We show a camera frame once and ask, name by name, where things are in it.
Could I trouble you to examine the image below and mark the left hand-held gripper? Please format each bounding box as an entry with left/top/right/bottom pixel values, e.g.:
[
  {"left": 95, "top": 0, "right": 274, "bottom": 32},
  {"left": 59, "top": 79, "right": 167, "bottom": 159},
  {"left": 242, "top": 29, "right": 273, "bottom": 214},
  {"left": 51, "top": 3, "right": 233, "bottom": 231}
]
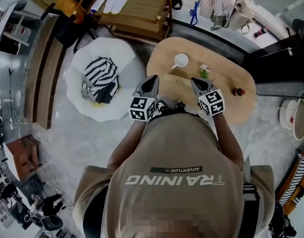
[{"left": 128, "top": 74, "right": 160, "bottom": 121}]

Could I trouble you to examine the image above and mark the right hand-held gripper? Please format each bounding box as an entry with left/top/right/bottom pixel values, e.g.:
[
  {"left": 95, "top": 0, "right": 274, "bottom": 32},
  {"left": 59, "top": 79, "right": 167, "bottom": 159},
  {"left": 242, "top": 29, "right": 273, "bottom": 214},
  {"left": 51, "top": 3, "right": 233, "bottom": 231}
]
[{"left": 190, "top": 77, "right": 226, "bottom": 117}]

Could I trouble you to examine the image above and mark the white flower-shaped sofa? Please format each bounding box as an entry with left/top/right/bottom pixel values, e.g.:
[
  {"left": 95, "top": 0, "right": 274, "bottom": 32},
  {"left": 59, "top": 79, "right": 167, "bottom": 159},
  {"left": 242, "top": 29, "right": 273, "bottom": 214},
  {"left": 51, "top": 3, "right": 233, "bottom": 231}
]
[{"left": 65, "top": 37, "right": 146, "bottom": 121}]

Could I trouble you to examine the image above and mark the person's right forearm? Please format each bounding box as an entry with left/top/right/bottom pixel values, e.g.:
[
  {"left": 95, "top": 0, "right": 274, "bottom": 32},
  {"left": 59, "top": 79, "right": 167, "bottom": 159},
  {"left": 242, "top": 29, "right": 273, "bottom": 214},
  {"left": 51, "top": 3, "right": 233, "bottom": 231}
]
[{"left": 211, "top": 113, "right": 244, "bottom": 170}]

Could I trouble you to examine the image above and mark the person's left forearm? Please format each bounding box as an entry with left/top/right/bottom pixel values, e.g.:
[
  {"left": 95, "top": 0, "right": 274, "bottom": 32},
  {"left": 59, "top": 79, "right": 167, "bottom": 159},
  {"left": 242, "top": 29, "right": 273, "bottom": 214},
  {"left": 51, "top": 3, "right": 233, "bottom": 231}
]
[{"left": 107, "top": 119, "right": 148, "bottom": 171}]

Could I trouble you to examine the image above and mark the person's left shoe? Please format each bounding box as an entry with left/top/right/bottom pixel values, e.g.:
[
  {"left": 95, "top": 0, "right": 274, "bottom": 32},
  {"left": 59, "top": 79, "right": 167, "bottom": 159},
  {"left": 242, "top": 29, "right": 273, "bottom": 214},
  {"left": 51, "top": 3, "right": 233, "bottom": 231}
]
[{"left": 156, "top": 99, "right": 170, "bottom": 114}]

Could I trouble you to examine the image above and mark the small white flower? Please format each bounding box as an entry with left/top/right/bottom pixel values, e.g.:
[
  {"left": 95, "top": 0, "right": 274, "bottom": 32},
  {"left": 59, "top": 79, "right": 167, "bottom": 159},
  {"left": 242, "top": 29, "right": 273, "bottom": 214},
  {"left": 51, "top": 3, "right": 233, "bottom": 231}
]
[{"left": 197, "top": 63, "right": 212, "bottom": 79}]

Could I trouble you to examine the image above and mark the oval wooden table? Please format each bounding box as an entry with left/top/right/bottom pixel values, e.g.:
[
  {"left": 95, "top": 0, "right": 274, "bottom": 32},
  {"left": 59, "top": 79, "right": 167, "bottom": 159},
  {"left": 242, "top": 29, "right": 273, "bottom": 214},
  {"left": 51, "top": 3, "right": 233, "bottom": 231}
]
[{"left": 146, "top": 37, "right": 257, "bottom": 126}]

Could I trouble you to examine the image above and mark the black white striped cushion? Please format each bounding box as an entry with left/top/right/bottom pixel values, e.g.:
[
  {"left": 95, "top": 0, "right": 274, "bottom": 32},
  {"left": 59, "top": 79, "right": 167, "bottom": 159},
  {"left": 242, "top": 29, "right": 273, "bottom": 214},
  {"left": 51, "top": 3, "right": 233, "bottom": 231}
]
[{"left": 80, "top": 57, "right": 121, "bottom": 104}]

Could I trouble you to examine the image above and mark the white cup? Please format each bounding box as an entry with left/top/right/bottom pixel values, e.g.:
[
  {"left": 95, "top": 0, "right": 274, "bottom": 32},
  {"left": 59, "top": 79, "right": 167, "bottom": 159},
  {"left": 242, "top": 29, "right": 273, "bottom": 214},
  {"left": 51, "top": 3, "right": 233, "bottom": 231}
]
[{"left": 171, "top": 53, "right": 190, "bottom": 69}]

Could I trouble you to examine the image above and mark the person's beige printed shirt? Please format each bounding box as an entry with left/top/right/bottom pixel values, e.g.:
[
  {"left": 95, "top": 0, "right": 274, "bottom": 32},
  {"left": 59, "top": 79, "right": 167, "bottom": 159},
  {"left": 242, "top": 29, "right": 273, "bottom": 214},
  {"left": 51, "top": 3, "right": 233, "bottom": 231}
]
[{"left": 73, "top": 113, "right": 276, "bottom": 238}]

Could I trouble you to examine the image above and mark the dark cabinet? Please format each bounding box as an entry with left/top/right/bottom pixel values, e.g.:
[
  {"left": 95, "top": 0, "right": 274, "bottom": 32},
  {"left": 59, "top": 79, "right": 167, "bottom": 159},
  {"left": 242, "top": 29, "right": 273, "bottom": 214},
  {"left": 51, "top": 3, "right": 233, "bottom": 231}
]
[{"left": 241, "top": 32, "right": 304, "bottom": 89}]

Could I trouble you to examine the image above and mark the red drink bottle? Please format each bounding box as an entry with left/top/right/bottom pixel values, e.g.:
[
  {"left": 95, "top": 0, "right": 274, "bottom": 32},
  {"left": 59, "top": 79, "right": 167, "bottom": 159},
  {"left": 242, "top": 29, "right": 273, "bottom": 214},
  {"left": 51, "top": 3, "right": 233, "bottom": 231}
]
[{"left": 253, "top": 27, "right": 270, "bottom": 39}]

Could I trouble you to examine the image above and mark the beige tote bag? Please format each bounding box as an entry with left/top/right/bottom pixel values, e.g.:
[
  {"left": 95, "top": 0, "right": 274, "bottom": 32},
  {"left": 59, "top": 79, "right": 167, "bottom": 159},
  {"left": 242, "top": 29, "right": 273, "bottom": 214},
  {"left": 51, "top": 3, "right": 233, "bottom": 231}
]
[{"left": 227, "top": 0, "right": 257, "bottom": 35}]

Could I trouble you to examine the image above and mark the white round basket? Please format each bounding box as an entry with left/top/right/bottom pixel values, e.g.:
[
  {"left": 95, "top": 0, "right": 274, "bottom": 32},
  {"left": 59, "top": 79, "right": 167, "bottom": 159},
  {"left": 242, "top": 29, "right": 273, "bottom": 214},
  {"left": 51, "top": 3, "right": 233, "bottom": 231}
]
[{"left": 278, "top": 91, "right": 304, "bottom": 140}]

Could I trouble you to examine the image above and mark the wooden shelf rack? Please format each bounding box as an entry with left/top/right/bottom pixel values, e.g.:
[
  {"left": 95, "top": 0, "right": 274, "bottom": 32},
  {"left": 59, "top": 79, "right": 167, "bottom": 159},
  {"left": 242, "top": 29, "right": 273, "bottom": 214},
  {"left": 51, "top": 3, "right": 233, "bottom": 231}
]
[{"left": 84, "top": 0, "right": 174, "bottom": 44}]

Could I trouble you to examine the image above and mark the long wooden bench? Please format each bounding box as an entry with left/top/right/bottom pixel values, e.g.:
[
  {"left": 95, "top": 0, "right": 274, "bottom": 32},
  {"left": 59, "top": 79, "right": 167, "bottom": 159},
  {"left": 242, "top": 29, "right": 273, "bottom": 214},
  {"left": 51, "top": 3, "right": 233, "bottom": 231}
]
[{"left": 23, "top": 15, "right": 66, "bottom": 130}]

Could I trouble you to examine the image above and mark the white insole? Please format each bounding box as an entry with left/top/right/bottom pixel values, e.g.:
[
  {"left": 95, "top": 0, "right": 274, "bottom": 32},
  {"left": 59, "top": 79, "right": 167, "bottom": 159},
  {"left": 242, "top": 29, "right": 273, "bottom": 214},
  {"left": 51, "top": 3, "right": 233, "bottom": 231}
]
[
  {"left": 103, "top": 0, "right": 122, "bottom": 14},
  {"left": 112, "top": 0, "right": 131, "bottom": 15}
]

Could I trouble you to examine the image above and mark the black chair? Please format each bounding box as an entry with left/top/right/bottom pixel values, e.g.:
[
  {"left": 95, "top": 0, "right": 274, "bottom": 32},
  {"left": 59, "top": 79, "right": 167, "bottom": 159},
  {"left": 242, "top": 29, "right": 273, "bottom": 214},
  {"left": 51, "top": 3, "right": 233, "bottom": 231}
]
[{"left": 40, "top": 2, "right": 98, "bottom": 55}]

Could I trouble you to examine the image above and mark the white tube bottle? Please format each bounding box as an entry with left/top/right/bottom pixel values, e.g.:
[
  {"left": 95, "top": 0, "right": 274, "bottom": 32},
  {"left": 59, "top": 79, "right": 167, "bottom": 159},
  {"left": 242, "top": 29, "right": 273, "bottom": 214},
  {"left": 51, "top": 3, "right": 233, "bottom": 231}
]
[{"left": 90, "top": 0, "right": 106, "bottom": 15}]

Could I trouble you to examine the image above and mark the navy white striped cushion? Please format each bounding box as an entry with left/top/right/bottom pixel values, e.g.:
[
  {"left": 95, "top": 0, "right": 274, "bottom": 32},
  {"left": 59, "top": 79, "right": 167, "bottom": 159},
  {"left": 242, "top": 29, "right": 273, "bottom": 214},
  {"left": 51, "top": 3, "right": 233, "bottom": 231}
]
[{"left": 278, "top": 152, "right": 304, "bottom": 207}]

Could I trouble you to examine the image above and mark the yellow cushion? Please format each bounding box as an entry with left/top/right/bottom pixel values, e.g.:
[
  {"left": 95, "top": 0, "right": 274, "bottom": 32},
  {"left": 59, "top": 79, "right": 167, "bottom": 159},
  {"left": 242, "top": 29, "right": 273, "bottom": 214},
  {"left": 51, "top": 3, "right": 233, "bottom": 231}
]
[{"left": 54, "top": 0, "right": 86, "bottom": 25}]

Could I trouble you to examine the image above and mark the small brown wooden stool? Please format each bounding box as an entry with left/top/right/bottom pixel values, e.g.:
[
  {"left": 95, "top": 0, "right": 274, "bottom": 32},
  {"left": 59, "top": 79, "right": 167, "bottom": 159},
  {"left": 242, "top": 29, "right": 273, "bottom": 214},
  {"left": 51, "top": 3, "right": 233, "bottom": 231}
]
[{"left": 5, "top": 134, "right": 43, "bottom": 181}]

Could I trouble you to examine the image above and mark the blue lanyard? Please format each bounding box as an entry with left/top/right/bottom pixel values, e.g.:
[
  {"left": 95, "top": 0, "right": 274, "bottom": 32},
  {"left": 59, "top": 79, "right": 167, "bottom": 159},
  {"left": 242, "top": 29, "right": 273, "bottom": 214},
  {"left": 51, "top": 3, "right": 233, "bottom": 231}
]
[{"left": 189, "top": 0, "right": 201, "bottom": 25}]

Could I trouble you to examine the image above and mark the white floor cable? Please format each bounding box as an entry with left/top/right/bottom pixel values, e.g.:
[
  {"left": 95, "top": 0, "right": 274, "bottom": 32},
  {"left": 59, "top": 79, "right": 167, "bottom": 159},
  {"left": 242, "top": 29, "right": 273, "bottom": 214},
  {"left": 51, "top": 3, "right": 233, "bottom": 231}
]
[{"left": 8, "top": 110, "right": 23, "bottom": 131}]

